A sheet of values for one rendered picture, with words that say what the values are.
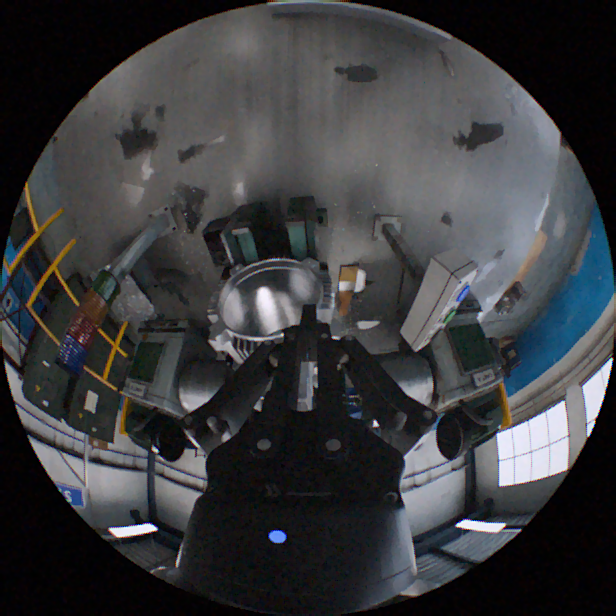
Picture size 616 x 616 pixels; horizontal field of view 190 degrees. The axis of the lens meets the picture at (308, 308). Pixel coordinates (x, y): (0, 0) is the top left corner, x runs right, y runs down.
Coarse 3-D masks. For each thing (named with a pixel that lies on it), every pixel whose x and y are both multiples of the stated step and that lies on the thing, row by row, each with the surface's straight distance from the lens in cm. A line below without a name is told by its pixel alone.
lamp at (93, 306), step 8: (88, 296) 39; (96, 296) 38; (80, 304) 39; (88, 304) 38; (96, 304) 38; (104, 304) 39; (88, 312) 37; (96, 312) 38; (104, 312) 39; (96, 320) 38
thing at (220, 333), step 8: (240, 264) 36; (312, 264) 32; (232, 272) 35; (320, 320) 24; (216, 328) 28; (224, 328) 27; (216, 336) 26; (224, 336) 27; (224, 344) 28; (312, 376) 40
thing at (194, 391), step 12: (204, 360) 75; (216, 360) 73; (192, 372) 71; (204, 372) 68; (216, 372) 66; (228, 372) 64; (180, 384) 73; (192, 384) 69; (204, 384) 66; (216, 384) 64; (180, 396) 74; (192, 396) 69; (204, 396) 66; (192, 408) 71
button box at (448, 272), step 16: (432, 256) 27; (448, 256) 28; (464, 256) 31; (432, 272) 27; (448, 272) 26; (464, 272) 27; (432, 288) 28; (448, 288) 26; (416, 304) 31; (432, 304) 29; (448, 304) 28; (416, 320) 33; (432, 320) 30; (416, 336) 34
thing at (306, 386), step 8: (304, 368) 30; (304, 376) 29; (304, 384) 29; (312, 384) 40; (264, 392) 30; (304, 392) 29; (312, 392) 39; (304, 400) 30; (256, 408) 38; (304, 408) 38
